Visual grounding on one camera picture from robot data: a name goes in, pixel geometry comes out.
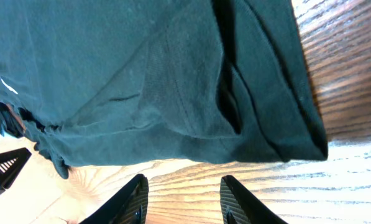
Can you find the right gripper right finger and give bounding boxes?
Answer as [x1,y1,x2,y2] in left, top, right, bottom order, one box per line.
[219,175,287,224]

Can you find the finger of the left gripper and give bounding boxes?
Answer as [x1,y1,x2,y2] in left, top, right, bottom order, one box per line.
[0,147,32,195]

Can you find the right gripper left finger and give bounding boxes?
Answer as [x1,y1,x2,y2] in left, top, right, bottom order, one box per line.
[80,174,149,224]

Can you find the black Nike t-shirt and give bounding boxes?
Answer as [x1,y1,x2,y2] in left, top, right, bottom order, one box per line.
[0,0,328,178]

